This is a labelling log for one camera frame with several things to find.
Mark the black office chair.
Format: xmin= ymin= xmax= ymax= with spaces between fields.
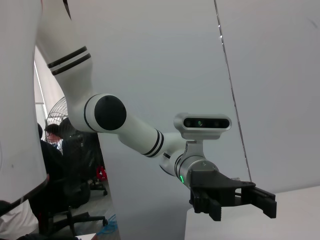
xmin=32 ymin=174 xmax=109 ymax=237

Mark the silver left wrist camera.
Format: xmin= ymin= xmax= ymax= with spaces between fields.
xmin=174 ymin=112 xmax=233 ymax=159

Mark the blue cable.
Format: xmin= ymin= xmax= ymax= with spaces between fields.
xmin=98 ymin=214 xmax=119 ymax=236

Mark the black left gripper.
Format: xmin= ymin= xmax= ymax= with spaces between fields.
xmin=188 ymin=169 xmax=278 ymax=222

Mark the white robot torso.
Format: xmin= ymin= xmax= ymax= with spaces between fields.
xmin=0 ymin=0 xmax=50 ymax=240

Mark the person in dark jacket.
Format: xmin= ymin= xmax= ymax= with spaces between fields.
xmin=37 ymin=122 xmax=66 ymax=208

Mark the person with dark hair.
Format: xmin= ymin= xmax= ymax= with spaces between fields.
xmin=44 ymin=123 xmax=66 ymax=154

